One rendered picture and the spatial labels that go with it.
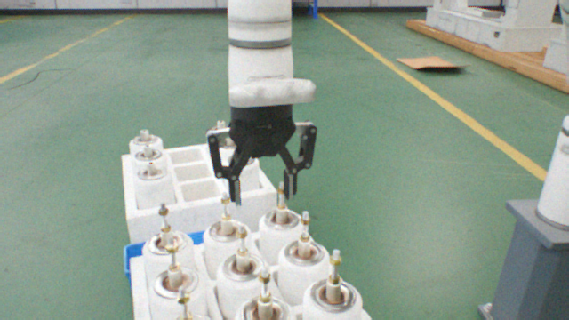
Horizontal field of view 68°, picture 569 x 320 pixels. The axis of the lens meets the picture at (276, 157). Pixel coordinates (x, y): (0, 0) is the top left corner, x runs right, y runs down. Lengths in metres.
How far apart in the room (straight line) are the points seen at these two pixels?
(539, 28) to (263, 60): 3.69
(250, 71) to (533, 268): 0.69
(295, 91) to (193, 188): 0.82
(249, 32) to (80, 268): 0.95
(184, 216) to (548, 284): 0.81
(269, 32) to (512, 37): 3.58
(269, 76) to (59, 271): 0.95
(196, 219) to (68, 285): 0.36
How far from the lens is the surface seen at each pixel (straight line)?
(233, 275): 0.76
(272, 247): 0.89
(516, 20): 3.96
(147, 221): 1.11
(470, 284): 1.23
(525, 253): 0.97
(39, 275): 1.30
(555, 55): 3.43
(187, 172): 1.33
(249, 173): 1.13
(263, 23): 0.46
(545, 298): 0.99
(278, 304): 0.71
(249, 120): 0.48
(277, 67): 0.47
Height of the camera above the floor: 0.75
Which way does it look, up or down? 25 degrees down
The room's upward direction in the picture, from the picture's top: straight up
